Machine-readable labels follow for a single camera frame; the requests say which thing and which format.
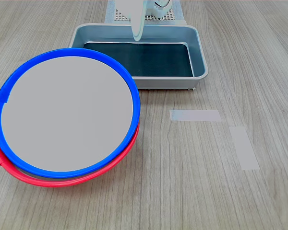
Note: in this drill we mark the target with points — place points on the blue-rimmed round white plate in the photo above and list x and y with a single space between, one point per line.
67 115

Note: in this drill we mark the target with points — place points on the black mat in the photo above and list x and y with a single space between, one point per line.
153 60

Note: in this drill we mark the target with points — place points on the steel tray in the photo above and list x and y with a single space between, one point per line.
201 60

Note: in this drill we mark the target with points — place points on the translucent tape strip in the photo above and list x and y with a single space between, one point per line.
244 148
195 115

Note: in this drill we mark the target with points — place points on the red-rimmed round white plate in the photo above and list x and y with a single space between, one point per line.
62 183

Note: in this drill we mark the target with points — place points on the pale perforated base plate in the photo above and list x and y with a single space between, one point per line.
169 17

